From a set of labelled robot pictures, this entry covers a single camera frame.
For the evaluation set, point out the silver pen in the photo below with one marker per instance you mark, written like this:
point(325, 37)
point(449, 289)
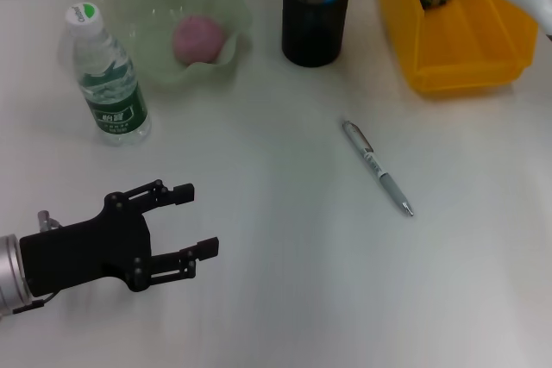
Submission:
point(375, 165)

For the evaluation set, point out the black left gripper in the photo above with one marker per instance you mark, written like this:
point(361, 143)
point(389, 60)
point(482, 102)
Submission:
point(82, 251)

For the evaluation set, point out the yellow plastic bin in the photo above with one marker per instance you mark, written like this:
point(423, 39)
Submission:
point(466, 49)

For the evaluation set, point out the pink peach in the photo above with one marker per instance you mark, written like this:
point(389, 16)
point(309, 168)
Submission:
point(198, 39)

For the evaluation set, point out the clear bottle with green label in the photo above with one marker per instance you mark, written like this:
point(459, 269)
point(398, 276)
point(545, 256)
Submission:
point(108, 79)

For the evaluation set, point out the translucent green fruit bowl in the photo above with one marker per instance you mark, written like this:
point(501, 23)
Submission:
point(202, 1)

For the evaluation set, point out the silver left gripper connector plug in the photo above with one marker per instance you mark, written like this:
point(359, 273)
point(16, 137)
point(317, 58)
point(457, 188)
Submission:
point(45, 220)

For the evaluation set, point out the black mesh pen holder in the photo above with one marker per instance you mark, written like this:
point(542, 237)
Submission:
point(315, 27)

